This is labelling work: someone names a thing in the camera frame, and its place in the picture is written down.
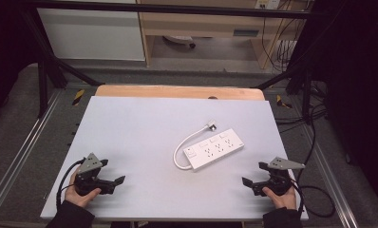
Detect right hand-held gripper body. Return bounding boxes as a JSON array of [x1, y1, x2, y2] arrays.
[[253, 156, 307, 198]]

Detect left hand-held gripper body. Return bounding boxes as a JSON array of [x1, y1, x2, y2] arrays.
[[74, 152, 116, 197]]

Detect person's right hand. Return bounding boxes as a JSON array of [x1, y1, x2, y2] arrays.
[[261, 184, 297, 211]]

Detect person's left hand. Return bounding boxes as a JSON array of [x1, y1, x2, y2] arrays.
[[64, 172, 103, 209]]

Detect white power strip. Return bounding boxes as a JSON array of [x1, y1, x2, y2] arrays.
[[182, 127, 245, 172]]

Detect white power plug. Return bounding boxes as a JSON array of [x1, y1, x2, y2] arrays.
[[205, 119, 219, 132]]

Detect yellow black floor tape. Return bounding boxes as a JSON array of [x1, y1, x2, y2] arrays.
[[274, 94, 293, 109], [71, 88, 85, 106]]

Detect black metal stand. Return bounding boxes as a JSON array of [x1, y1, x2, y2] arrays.
[[254, 55, 314, 124], [19, 10, 104, 119]]

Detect wooden table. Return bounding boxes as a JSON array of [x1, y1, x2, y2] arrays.
[[94, 84, 267, 102]]

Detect white cabinet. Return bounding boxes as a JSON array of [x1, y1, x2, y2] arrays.
[[36, 7, 146, 62]]

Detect chair base with caster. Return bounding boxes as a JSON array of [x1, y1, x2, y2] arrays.
[[161, 34, 198, 49]]

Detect wooden desk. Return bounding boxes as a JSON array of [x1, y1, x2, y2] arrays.
[[135, 0, 309, 69]]

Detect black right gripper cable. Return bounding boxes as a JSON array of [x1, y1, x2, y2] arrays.
[[289, 176, 306, 220]]

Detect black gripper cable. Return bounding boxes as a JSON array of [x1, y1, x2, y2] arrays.
[[55, 159, 85, 210], [289, 176, 306, 220]]

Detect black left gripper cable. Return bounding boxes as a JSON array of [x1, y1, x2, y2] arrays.
[[55, 159, 85, 210]]

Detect aluminium floor rail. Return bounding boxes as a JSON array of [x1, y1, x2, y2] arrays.
[[0, 88, 65, 211], [299, 122, 360, 228]]

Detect black floor cable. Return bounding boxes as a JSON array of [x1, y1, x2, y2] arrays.
[[274, 80, 337, 219]]

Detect white power strip cable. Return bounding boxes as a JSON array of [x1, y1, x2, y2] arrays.
[[172, 124, 210, 171]]

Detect hanging black cables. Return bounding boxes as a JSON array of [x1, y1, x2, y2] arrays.
[[260, 0, 309, 73]]

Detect white wall socket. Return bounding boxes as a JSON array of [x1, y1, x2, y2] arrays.
[[254, 0, 282, 10]]

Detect black frame crossbar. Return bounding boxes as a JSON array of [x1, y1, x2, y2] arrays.
[[25, 0, 316, 20]]

